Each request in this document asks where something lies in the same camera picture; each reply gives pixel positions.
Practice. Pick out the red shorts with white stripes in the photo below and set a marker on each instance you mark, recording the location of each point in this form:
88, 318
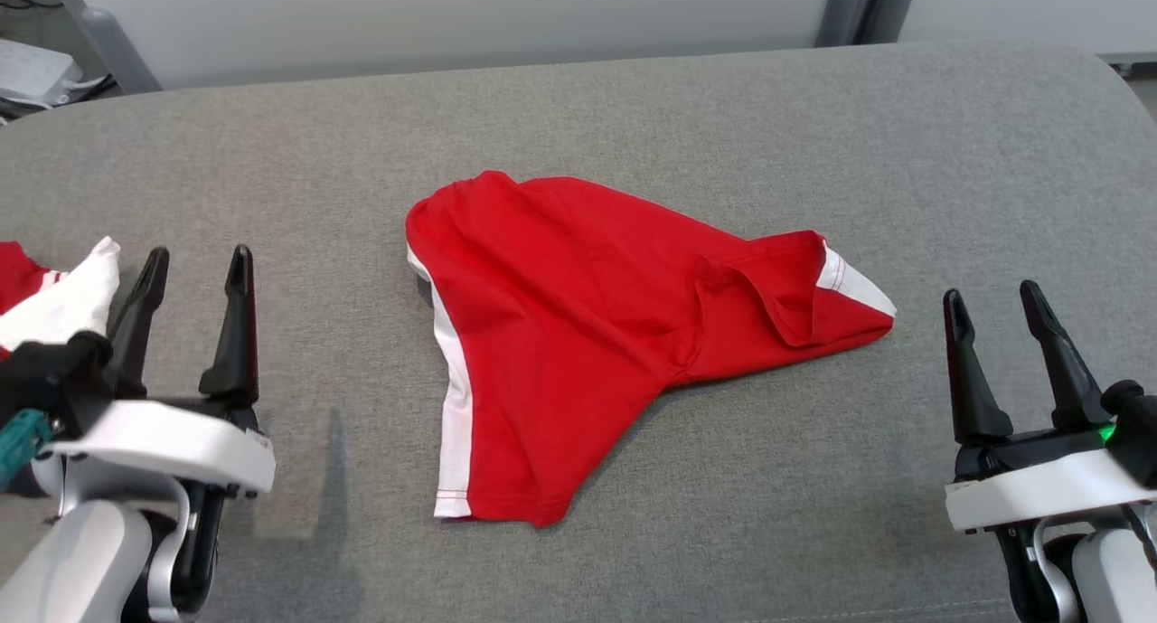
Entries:
560, 334

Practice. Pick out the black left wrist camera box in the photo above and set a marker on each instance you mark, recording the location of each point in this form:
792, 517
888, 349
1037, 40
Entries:
54, 370

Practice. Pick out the grey fabric sofa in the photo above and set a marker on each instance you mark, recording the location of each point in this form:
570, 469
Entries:
271, 153

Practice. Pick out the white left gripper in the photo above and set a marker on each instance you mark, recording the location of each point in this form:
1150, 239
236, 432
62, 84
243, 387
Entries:
163, 438

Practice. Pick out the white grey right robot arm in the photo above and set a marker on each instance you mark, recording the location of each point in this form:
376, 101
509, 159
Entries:
1112, 578

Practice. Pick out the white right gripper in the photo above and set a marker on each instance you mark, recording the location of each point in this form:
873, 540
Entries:
1039, 492

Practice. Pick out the grey partition post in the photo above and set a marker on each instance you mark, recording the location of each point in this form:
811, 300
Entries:
842, 13
895, 8
113, 49

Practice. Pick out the white power strip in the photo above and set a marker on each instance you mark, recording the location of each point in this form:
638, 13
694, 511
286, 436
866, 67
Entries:
32, 71

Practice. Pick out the red white-sleeved Bulls jersey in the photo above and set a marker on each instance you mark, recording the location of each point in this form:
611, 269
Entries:
63, 306

